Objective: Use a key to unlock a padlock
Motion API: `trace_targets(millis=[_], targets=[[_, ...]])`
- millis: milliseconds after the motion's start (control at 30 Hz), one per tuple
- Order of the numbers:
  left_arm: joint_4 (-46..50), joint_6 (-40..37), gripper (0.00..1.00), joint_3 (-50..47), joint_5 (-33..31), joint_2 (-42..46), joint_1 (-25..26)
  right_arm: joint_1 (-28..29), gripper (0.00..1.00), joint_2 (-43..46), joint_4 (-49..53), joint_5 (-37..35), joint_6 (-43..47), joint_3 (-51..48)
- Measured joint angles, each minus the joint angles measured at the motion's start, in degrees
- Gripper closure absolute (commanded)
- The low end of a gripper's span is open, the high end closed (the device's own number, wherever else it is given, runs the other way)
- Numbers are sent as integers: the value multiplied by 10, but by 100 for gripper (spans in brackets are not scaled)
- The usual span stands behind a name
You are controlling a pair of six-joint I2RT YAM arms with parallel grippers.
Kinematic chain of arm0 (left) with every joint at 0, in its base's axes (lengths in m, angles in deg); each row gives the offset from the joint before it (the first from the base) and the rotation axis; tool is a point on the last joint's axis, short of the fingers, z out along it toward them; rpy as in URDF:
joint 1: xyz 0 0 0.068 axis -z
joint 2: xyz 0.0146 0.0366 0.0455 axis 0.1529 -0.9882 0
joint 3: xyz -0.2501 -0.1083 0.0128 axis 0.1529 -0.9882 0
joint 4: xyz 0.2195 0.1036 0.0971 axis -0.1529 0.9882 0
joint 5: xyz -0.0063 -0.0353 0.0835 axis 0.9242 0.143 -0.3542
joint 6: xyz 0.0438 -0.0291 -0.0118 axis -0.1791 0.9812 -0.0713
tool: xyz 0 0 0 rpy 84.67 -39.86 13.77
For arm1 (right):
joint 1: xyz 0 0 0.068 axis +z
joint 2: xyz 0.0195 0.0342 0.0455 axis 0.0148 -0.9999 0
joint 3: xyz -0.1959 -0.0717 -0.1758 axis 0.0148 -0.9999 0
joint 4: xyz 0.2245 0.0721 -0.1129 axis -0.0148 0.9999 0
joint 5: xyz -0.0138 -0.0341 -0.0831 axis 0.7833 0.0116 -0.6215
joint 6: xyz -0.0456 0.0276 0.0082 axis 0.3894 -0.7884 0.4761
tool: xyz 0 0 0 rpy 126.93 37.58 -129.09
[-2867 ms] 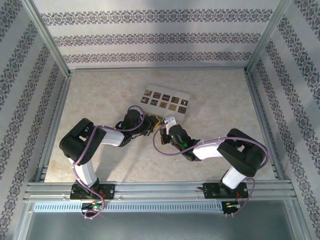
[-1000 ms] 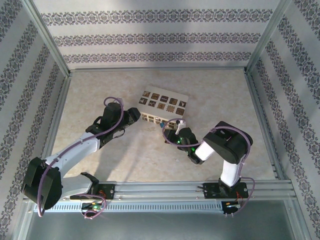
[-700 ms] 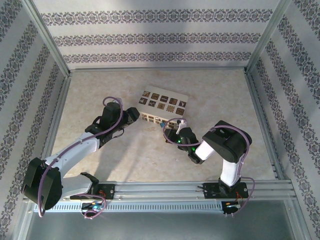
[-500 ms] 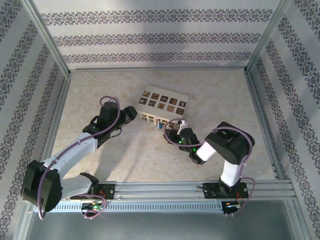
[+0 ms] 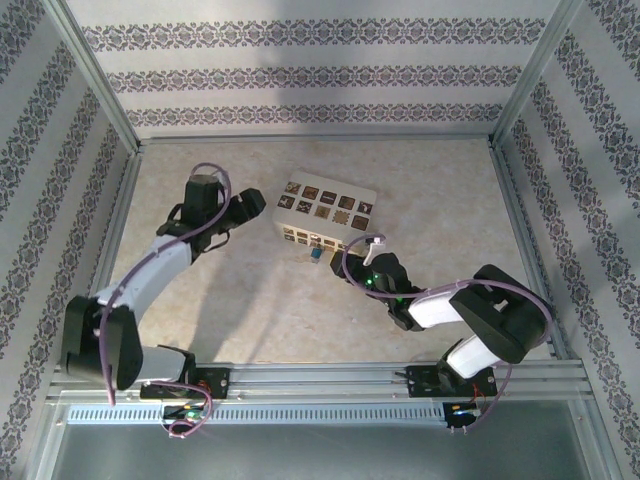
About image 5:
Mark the wooden box with picture tiles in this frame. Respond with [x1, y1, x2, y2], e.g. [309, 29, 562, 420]
[272, 170, 379, 254]

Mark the grey metal sheet tray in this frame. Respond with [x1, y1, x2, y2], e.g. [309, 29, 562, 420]
[37, 399, 616, 480]

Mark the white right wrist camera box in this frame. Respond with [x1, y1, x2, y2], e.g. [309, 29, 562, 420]
[363, 234, 386, 266]

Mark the aluminium left side rail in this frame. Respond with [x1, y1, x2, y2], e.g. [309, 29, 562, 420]
[69, 149, 144, 366]

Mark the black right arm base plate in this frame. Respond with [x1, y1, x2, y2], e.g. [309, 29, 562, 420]
[407, 364, 499, 399]

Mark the aluminium front frame rail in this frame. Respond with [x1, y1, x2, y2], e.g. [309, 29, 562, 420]
[47, 359, 594, 402]

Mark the aluminium frame rail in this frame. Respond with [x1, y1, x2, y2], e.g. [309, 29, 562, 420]
[47, 359, 594, 402]
[134, 132, 496, 147]

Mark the aluminium back frame rail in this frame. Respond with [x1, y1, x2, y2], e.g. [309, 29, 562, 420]
[134, 132, 496, 147]

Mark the aluminium right side rail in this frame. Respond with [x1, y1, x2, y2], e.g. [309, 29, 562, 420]
[489, 144, 571, 361]

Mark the slotted grey cable duct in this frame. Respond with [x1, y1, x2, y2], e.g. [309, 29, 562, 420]
[67, 403, 446, 426]

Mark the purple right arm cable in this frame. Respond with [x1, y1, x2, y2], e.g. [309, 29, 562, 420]
[343, 233, 554, 431]

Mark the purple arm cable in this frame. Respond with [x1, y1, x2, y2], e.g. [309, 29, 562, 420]
[98, 162, 234, 441]
[343, 233, 554, 431]

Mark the aluminium left frame post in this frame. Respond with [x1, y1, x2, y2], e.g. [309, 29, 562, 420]
[42, 0, 142, 154]

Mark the aluminium frame post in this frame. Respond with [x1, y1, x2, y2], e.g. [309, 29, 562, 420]
[492, 0, 584, 147]
[42, 0, 142, 154]

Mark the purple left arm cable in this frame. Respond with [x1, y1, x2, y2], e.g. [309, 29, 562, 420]
[98, 162, 234, 441]

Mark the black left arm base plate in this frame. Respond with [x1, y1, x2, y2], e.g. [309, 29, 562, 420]
[139, 366, 231, 401]

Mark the aluminium right frame post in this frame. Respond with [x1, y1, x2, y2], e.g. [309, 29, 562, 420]
[492, 0, 584, 147]

